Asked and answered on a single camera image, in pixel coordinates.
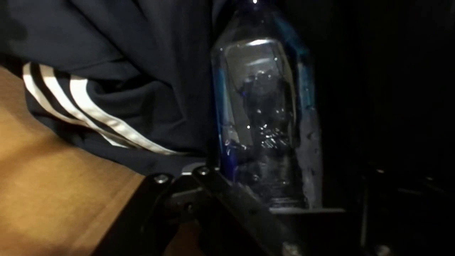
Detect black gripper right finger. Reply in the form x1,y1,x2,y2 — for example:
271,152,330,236
360,169,427,256

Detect dark blue plastic bottle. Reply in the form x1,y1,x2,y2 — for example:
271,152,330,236
212,0,323,209

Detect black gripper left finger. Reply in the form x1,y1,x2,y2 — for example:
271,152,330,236
194,167,305,256

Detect white cardboard box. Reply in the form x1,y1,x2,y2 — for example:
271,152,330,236
0,70,143,256

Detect dark striped clothing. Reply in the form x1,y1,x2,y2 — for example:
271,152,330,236
0,0,231,177

